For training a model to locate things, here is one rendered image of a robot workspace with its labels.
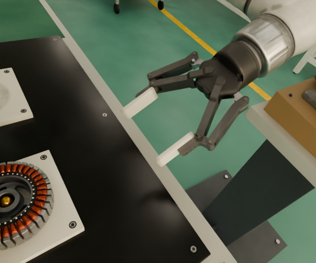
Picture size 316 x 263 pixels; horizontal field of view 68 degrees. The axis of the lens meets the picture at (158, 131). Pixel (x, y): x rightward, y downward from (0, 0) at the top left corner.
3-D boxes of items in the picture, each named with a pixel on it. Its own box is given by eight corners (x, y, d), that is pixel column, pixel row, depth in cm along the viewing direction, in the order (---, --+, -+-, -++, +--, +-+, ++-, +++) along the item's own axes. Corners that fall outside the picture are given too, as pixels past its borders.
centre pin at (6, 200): (16, 199, 34) (11, 190, 32) (20, 210, 33) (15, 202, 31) (1, 205, 33) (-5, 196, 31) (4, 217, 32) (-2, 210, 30)
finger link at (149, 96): (154, 88, 40) (152, 85, 41) (121, 112, 40) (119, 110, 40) (158, 97, 43) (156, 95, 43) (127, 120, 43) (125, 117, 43)
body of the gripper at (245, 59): (261, 86, 41) (219, 118, 41) (228, 59, 45) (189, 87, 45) (268, 57, 35) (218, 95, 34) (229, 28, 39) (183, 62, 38)
